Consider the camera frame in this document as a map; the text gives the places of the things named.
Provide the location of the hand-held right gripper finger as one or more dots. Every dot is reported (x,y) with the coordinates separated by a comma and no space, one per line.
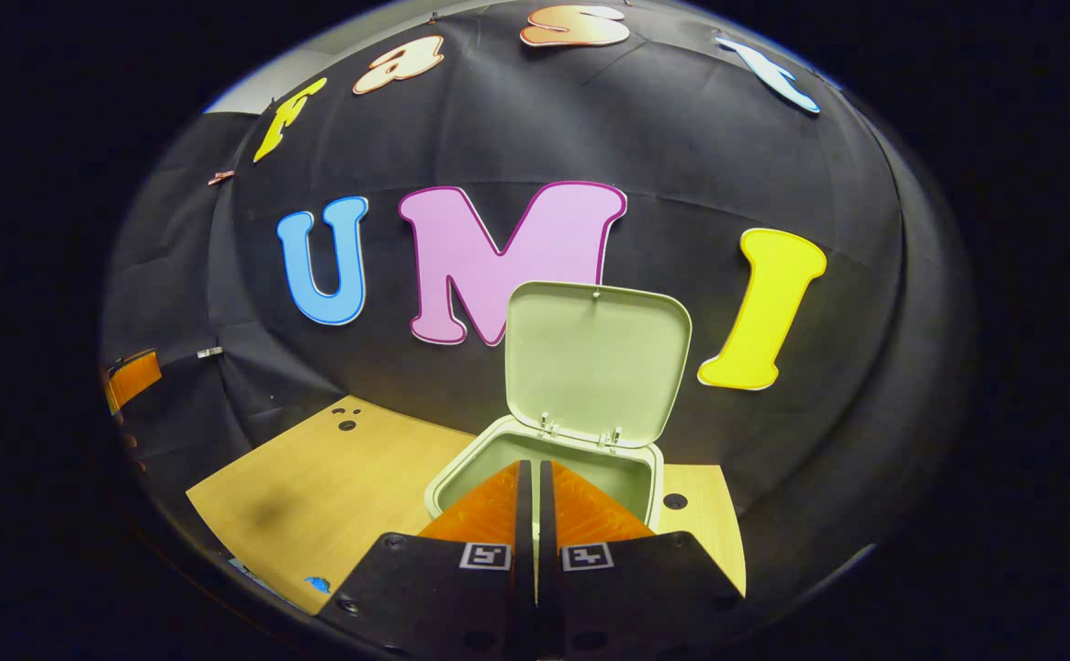
(546,551)
(525,551)

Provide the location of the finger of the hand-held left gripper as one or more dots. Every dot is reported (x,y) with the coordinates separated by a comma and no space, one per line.
(133,378)

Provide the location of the pale green desktop garbage bin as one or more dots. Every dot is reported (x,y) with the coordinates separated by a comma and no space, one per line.
(594,363)

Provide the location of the blue paper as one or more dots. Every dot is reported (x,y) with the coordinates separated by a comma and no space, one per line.
(318,584)

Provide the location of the wooden desktop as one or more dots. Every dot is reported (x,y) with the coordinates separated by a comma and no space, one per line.
(351,487)

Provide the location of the silver cloth clip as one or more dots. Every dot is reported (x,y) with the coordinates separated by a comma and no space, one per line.
(209,352)

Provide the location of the copper cloth clip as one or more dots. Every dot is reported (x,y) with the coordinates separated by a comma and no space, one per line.
(219,176)

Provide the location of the black backdrop cloth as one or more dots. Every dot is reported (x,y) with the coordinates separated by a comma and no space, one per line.
(681,184)

